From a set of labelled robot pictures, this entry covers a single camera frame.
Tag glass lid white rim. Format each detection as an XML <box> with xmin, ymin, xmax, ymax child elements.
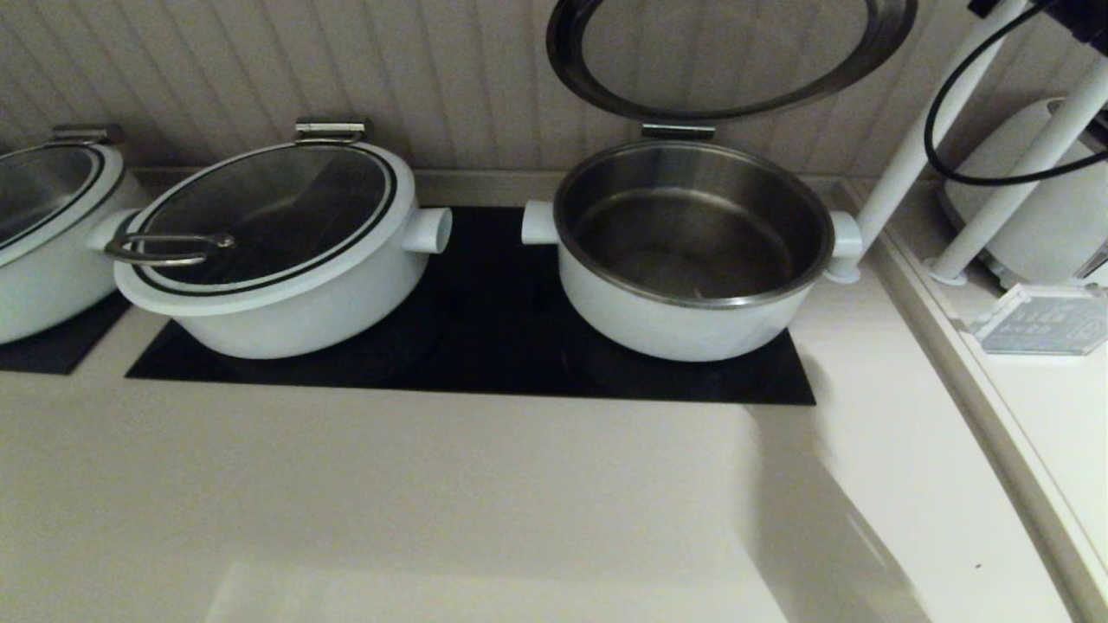
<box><xmin>545</xmin><ymin>0</ymin><xmax>918</xmax><ymax>122</ymax></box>
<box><xmin>0</xmin><ymin>143</ymin><xmax>124</xmax><ymax>267</ymax></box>
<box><xmin>102</xmin><ymin>140</ymin><xmax>416</xmax><ymax>318</ymax></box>

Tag white round pot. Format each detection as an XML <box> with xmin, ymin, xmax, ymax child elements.
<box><xmin>87</xmin><ymin>143</ymin><xmax>453</xmax><ymax>360</ymax></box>
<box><xmin>522</xmin><ymin>138</ymin><xmax>864</xmax><ymax>363</ymax></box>
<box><xmin>0</xmin><ymin>143</ymin><xmax>139</xmax><ymax>345</ymax></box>

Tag white round pole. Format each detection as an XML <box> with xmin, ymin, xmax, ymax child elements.
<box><xmin>822</xmin><ymin>0</ymin><xmax>1031</xmax><ymax>285</ymax></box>

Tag white toaster appliance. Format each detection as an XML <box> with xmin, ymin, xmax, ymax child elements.
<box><xmin>922</xmin><ymin>52</ymin><xmax>1108</xmax><ymax>286</ymax></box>

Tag white countertop appliance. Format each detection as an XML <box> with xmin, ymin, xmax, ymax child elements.
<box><xmin>939</xmin><ymin>97</ymin><xmax>1108</xmax><ymax>291</ymax></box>

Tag clear acrylic sign holder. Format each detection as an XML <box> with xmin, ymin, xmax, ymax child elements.
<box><xmin>963</xmin><ymin>283</ymin><xmax>1108</xmax><ymax>356</ymax></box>

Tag black right camera cable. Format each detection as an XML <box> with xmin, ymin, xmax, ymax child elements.
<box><xmin>924</xmin><ymin>0</ymin><xmax>1108</xmax><ymax>185</ymax></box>

